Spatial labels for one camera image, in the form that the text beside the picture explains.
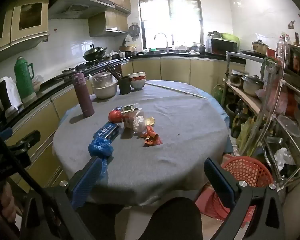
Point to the yellow wrapper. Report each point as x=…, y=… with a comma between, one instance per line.
x=150, y=121

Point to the yellow plastic bag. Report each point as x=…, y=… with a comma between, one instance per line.
x=246, y=132

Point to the red container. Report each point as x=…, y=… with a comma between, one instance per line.
x=271, y=52

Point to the orange wrapper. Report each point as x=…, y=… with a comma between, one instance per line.
x=151, y=136

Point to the metal corner rack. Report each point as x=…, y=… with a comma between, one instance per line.
x=286, y=52

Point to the steel pot with lid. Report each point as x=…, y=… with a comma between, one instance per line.
x=251, y=86

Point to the round hanging strainer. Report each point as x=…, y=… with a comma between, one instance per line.
x=134, y=31

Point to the sink faucet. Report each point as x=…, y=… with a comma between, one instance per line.
x=167, y=42

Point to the small silver white box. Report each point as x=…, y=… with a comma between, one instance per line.
x=127, y=108

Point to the blue plastic bag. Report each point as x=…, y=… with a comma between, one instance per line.
x=100, y=148

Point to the golden cooking pot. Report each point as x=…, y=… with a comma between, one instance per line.
x=127, y=49

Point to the patterned pot with lid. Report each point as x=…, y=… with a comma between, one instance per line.
x=260, y=47

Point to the maroon thermos bottle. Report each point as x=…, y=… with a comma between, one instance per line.
x=83, y=97

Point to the black wok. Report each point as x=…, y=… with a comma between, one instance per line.
x=95, y=53

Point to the beige wall cabinets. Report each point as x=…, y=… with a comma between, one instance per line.
x=30, y=17

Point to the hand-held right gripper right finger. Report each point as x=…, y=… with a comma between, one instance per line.
x=218, y=180

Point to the black chopstick holder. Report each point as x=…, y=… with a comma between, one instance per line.
x=124, y=86

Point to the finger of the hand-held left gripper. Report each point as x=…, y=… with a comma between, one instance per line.
x=27, y=140

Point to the shelf with wooden boards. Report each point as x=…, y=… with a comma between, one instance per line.
x=242, y=96

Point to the steel pot by sink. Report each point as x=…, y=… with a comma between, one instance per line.
x=197, y=48

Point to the person's leg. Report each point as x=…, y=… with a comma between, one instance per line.
x=175, y=220

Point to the microwave oven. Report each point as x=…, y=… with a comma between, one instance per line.
x=223, y=46

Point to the green thermos jug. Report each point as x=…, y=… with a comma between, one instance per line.
x=23, y=77

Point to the range hood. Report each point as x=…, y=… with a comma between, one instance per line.
x=75, y=3

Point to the white electric kettle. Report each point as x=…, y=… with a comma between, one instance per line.
x=11, y=97

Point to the person's left forearm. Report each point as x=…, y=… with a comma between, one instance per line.
x=0, y=230

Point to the orange carton box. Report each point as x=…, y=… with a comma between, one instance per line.
x=128, y=121

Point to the thin white rod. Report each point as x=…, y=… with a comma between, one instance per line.
x=177, y=90

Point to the dark chopsticks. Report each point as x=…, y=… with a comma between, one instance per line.
x=112, y=70

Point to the white plastic bag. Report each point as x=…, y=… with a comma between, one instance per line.
x=282, y=157

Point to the pink plastic bag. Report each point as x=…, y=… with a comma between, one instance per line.
x=277, y=100

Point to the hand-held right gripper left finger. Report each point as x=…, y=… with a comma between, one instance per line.
x=87, y=182

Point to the blue carton box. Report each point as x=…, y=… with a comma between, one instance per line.
x=106, y=131

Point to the small lidded pot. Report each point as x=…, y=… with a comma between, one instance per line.
x=236, y=80

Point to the kitchen window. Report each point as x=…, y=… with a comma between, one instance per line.
x=170, y=22

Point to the person's left hand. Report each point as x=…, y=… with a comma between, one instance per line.
x=8, y=202

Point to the red plastic basket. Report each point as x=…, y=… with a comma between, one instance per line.
x=245, y=170

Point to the beige base cabinets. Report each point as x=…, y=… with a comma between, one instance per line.
x=175, y=70

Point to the gas stove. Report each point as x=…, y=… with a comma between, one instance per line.
x=72, y=70

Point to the white pot with plastic cover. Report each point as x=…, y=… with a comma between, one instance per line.
x=105, y=91

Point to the red plastic bag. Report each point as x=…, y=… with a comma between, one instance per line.
x=114, y=116

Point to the blue under cloth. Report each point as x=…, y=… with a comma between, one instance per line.
x=229, y=145

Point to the stacked white red bowls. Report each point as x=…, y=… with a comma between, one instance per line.
x=137, y=83

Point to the clear plastic bag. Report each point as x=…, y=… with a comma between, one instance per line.
x=139, y=123

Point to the green cabbage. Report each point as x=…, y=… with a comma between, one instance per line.
x=231, y=37

